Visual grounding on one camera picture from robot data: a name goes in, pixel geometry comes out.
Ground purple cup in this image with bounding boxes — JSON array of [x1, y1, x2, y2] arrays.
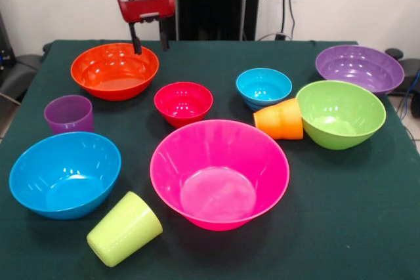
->
[[43, 94, 95, 136]]

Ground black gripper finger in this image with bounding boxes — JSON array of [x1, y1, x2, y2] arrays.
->
[[158, 18, 171, 52], [127, 22, 143, 56]]

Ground large purple bowl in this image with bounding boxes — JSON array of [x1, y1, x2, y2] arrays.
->
[[314, 44, 405, 97]]

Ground large pink bowl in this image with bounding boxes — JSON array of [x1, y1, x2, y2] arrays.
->
[[149, 119, 291, 232]]

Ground small red-pink bowl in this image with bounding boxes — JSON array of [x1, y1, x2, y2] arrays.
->
[[154, 81, 214, 129]]

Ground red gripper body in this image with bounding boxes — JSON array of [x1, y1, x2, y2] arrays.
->
[[116, 0, 177, 26]]

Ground large orange-red bowl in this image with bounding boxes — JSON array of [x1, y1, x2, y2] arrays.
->
[[70, 43, 160, 102]]

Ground blue cable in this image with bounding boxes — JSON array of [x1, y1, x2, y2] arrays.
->
[[396, 70, 420, 120]]

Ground large green bowl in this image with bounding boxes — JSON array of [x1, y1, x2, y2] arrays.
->
[[295, 80, 387, 151]]

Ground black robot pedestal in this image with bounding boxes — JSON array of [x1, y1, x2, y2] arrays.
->
[[157, 0, 265, 41]]

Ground dark green tablecloth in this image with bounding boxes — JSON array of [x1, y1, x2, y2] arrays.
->
[[0, 39, 420, 280]]

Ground green cup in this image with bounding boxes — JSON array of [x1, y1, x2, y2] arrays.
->
[[86, 191, 164, 268]]

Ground small blue bowl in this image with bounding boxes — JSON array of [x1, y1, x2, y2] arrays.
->
[[236, 68, 293, 112]]

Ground orange cup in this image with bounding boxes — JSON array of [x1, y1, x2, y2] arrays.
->
[[253, 98, 305, 141]]

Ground large blue bowl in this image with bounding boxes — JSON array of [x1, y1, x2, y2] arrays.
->
[[9, 131, 122, 221]]

